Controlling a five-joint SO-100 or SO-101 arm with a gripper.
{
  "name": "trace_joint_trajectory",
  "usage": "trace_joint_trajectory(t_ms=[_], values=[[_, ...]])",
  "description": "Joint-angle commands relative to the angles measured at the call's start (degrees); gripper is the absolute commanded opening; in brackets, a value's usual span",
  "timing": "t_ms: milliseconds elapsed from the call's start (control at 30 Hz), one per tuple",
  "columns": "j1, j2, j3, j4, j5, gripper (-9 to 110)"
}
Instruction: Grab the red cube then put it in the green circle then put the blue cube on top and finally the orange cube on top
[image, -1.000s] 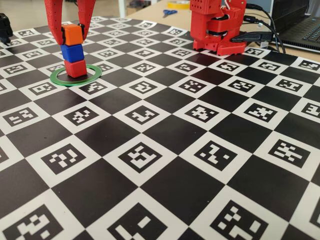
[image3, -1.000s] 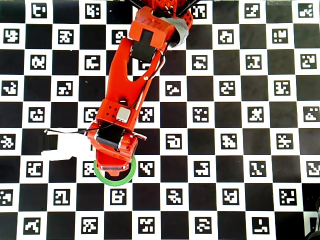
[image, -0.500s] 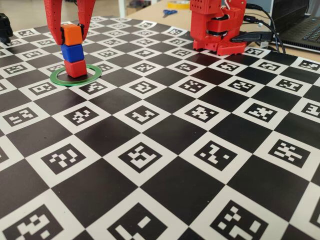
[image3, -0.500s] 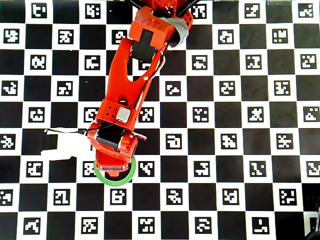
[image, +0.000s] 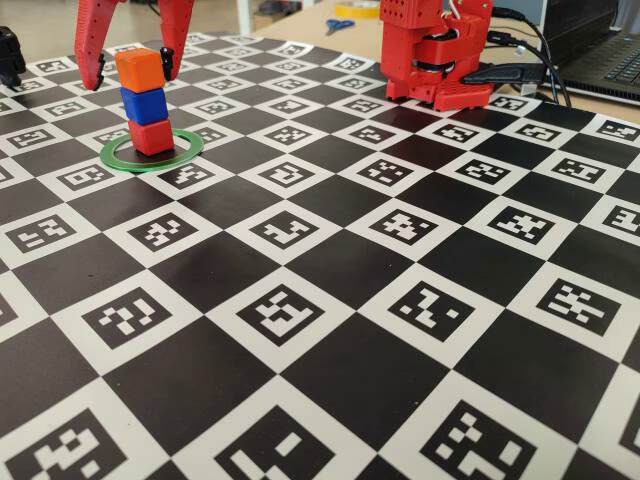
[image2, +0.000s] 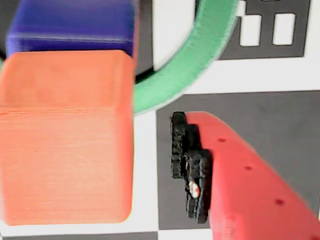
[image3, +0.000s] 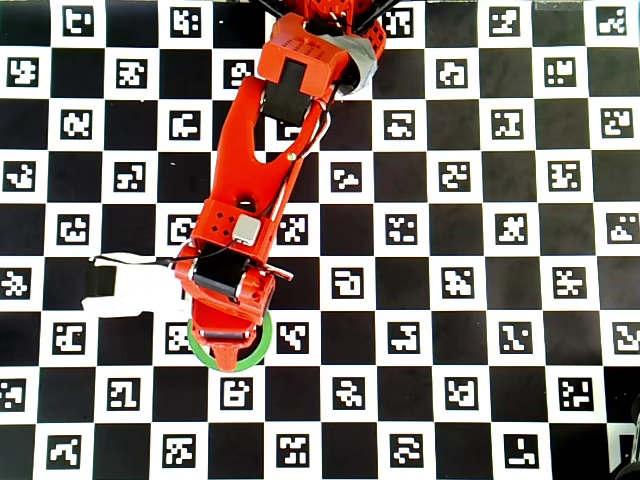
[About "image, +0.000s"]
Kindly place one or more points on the white furniture leg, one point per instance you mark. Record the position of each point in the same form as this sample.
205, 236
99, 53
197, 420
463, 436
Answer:
246, 15

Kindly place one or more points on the red robot arm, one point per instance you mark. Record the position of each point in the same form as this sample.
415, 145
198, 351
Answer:
405, 45

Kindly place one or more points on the blue cube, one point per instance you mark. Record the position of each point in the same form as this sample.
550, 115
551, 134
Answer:
144, 106

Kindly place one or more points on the red robot base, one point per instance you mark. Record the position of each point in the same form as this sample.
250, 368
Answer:
455, 97

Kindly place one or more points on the yellow tape roll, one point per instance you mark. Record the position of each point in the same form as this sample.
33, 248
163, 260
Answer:
356, 9

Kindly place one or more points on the black plug connector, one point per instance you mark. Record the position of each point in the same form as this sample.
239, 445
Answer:
505, 74

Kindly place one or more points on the orange cube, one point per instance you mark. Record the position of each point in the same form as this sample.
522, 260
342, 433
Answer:
139, 70

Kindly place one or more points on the black stand clamp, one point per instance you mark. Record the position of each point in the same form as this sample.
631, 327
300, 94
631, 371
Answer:
11, 57

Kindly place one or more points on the red cube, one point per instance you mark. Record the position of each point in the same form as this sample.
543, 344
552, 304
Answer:
150, 137

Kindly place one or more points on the checkerboard marker mat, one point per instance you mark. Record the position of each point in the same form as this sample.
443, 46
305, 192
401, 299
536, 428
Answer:
320, 300

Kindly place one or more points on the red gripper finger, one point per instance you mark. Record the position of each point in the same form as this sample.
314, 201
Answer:
92, 35
177, 25

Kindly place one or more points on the black laptop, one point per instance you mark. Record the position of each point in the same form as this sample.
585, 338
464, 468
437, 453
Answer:
590, 50

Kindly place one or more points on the small white adapter block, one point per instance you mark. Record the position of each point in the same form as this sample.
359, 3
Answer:
529, 89

